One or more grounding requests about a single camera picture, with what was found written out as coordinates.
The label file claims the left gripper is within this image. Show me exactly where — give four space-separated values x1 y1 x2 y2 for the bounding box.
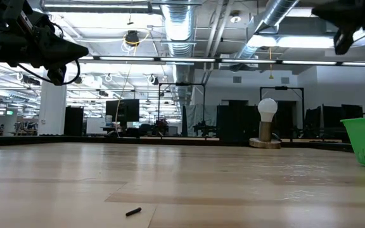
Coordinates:
0 0 89 70

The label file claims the white pillar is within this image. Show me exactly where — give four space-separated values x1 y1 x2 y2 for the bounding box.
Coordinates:
38 68 68 136

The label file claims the long ceiling light strip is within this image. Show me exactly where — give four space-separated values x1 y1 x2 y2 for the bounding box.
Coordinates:
0 55 365 67

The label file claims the black cabinet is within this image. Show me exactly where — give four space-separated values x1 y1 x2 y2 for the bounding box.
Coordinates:
63 106 84 136

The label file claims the white bulb on wooden base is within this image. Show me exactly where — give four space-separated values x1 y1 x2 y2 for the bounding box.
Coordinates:
248 98 282 149

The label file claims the dark partition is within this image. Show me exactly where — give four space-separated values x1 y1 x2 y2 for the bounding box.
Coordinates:
216 100 262 142

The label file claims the gray curtain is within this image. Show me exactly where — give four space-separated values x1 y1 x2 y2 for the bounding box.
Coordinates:
187 104 218 137

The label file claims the small black stick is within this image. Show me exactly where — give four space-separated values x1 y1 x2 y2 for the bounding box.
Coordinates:
125 206 143 218

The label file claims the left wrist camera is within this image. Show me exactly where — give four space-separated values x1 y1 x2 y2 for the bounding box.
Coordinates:
47 65 67 86

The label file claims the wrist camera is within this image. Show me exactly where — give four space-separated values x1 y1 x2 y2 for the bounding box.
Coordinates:
47 65 67 86
333 29 355 56

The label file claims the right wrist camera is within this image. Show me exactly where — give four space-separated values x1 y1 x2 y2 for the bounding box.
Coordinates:
333 29 355 56

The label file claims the smooth silver ceiling duct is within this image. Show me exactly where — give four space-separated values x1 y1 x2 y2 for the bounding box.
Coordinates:
233 0 300 61

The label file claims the ceiling device with yellow cable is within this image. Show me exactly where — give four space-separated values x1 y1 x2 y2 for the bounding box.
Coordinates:
122 27 151 48

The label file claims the yellow hanging cord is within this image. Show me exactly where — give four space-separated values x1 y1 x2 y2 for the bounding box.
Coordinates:
267 47 274 80

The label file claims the black aluminium table frame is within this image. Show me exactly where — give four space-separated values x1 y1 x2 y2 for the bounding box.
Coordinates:
0 135 354 153

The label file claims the black frame stand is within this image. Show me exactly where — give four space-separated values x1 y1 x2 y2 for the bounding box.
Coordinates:
259 85 305 139
158 82 207 137

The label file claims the ribbed silver ceiling duct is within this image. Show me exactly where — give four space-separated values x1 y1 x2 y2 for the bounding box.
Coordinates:
160 0 196 107

